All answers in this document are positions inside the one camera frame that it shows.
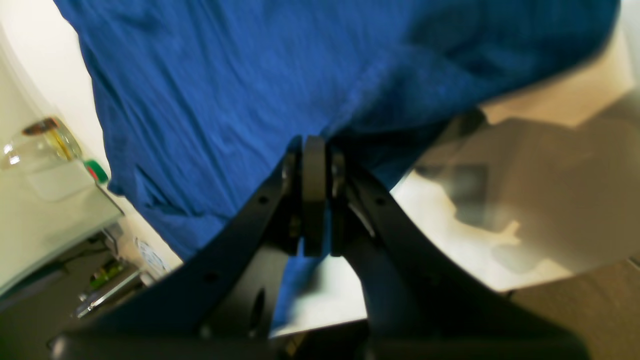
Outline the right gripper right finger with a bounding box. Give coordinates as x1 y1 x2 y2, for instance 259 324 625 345
301 136 590 360

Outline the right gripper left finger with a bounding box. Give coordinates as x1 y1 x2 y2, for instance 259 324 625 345
51 136 303 360

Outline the dark blue t-shirt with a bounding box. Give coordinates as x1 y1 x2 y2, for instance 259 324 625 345
54 0 621 331

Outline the green electrical tape roll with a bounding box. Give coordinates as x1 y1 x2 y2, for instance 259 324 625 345
83 159 109 185

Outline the clear glass jar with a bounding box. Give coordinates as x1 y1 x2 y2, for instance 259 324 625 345
0 116 83 173

